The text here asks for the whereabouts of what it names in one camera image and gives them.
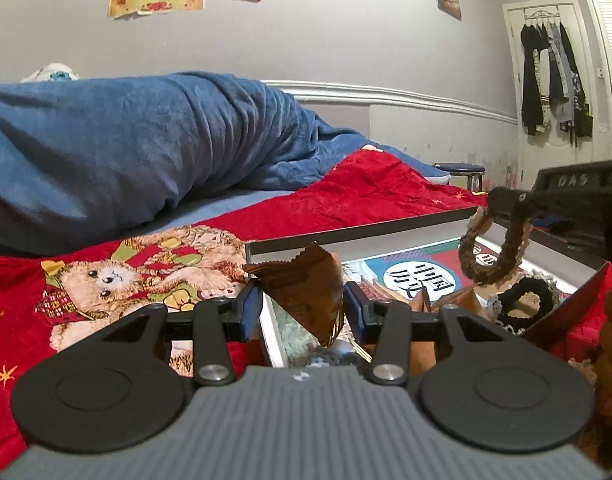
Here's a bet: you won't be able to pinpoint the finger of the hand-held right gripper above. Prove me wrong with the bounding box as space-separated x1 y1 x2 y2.
487 186 537 216

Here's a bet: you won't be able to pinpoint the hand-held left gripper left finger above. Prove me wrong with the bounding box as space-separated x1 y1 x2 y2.
102 276 265 387

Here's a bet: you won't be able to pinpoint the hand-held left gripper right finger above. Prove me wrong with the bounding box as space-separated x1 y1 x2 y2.
344 281 524 386

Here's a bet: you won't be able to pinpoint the brown scrunchie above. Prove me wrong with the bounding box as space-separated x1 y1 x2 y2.
458 210 534 283

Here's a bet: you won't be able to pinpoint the black cardboard box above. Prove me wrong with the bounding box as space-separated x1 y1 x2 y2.
245 204 612 368

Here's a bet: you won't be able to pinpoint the black lace scrunchie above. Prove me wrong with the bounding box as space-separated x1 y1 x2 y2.
486 267 561 333

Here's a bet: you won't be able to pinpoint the round blue stool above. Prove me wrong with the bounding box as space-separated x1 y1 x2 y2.
432 162 486 193

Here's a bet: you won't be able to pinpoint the light blue bedsheet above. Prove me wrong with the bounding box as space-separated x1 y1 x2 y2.
183 187 311 228

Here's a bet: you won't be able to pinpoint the hanging dark clothes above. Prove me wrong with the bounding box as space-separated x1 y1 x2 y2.
518 21 594 148

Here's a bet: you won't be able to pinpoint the red printed blanket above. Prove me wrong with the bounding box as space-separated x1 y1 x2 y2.
0 149 612 461

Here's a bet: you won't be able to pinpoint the white louvred closet door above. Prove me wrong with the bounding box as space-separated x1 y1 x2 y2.
573 0 612 161

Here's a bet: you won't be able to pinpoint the metal over-door hook rack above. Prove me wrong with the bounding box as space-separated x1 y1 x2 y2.
523 6 562 23

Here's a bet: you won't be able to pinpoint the blue fleece blanket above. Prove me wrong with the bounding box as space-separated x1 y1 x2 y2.
0 72 451 256

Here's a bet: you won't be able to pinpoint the white and blue plush toy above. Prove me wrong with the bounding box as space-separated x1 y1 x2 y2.
20 62 80 83

